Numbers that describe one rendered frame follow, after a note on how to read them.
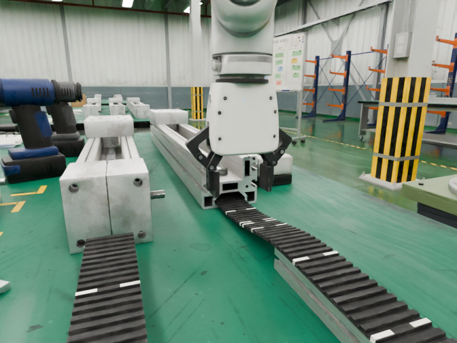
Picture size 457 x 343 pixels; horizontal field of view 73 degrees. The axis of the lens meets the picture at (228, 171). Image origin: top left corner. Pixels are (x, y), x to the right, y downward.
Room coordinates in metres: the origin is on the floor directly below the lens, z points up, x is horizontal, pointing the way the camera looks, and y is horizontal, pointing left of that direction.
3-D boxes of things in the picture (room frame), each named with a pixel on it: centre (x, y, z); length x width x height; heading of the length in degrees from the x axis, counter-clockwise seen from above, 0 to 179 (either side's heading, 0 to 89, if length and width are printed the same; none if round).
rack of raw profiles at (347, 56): (10.36, -3.48, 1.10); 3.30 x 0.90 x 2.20; 21
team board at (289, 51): (6.37, -0.87, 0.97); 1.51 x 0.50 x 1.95; 41
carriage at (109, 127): (0.82, 0.31, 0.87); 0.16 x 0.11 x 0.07; 20
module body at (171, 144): (0.88, 0.13, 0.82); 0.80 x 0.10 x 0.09; 20
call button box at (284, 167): (0.66, -0.08, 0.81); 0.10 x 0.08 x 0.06; 110
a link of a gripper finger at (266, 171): (0.47, -0.07, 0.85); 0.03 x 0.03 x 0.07; 20
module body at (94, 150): (0.82, 0.31, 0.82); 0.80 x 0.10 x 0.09; 20
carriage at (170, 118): (1.12, 0.21, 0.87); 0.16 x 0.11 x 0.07; 20
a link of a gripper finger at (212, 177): (0.44, 0.03, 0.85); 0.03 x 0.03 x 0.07; 20
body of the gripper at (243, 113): (0.46, -0.02, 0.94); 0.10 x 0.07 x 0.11; 110
